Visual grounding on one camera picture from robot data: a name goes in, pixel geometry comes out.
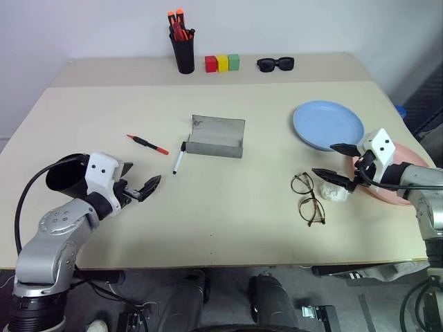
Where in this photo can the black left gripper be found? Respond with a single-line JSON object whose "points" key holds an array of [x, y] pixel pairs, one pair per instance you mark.
{"points": [[123, 193]]}

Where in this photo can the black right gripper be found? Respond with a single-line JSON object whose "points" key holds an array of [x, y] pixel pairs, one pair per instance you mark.
{"points": [[365, 169]]}

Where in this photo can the red and black pen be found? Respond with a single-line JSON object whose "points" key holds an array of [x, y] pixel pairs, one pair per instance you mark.
{"points": [[147, 144]]}

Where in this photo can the tortoiseshell eyeglasses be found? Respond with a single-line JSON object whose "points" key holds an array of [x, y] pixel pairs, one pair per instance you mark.
{"points": [[300, 182]]}

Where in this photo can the white marker with black cap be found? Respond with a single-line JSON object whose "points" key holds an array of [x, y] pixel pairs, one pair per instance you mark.
{"points": [[179, 159]]}

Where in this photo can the grey glasses case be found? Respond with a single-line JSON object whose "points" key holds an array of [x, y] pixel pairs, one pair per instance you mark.
{"points": [[216, 138]]}

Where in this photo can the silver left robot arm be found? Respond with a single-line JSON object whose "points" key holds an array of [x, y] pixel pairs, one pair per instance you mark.
{"points": [[45, 249]]}

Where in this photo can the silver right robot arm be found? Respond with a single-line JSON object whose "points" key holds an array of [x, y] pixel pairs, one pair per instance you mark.
{"points": [[422, 193]]}

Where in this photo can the crumpled white paper ball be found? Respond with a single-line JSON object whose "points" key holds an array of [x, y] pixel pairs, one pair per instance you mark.
{"points": [[334, 193]]}

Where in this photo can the blue plate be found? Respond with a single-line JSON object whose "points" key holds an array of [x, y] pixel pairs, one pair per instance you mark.
{"points": [[325, 124]]}

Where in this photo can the pink plate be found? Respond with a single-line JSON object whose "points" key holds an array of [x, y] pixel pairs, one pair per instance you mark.
{"points": [[408, 155]]}

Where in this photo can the black conical pen cup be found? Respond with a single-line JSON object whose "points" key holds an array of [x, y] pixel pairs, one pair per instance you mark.
{"points": [[65, 180]]}

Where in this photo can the blue bottle cap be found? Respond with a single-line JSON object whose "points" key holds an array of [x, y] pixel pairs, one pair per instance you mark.
{"points": [[402, 111]]}

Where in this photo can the dark woven patterned object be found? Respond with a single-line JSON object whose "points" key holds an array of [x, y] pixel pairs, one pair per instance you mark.
{"points": [[427, 100]]}

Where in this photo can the black sunglasses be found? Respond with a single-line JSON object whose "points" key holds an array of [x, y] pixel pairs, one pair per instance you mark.
{"points": [[275, 64]]}

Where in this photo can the tall black pen holder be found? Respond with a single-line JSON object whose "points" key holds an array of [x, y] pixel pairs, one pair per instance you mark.
{"points": [[183, 55]]}

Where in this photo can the dark rounded shape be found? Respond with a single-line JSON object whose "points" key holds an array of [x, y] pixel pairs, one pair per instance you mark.
{"points": [[187, 301], [273, 301]]}

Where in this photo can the red cube block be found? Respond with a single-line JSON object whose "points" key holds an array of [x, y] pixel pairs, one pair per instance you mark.
{"points": [[210, 64]]}

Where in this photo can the yellow cube block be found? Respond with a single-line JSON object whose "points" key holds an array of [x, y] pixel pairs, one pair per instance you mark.
{"points": [[223, 63]]}

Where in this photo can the green cube block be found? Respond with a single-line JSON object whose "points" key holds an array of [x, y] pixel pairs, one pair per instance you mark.
{"points": [[234, 62]]}

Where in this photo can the red pen in holder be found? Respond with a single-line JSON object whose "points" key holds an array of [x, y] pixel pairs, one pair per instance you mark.
{"points": [[178, 32]]}

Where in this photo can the white shoe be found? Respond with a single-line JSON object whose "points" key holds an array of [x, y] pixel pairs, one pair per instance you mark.
{"points": [[97, 325]]}

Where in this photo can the red pen with black cap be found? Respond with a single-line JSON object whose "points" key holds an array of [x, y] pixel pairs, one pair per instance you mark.
{"points": [[191, 32]]}

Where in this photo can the orange capped marker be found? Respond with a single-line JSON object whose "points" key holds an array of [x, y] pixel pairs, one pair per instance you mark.
{"points": [[180, 15], [171, 17]]}

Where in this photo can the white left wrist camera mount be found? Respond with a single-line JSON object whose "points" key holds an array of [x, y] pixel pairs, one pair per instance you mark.
{"points": [[100, 173]]}

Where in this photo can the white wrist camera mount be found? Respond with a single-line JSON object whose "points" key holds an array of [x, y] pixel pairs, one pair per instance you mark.
{"points": [[100, 173], [380, 148]]}

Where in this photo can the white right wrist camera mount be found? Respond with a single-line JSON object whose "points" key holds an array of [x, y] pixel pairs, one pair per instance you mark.
{"points": [[380, 148]]}

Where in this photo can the metal floor bracket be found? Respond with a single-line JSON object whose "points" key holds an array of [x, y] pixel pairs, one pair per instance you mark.
{"points": [[316, 316]]}

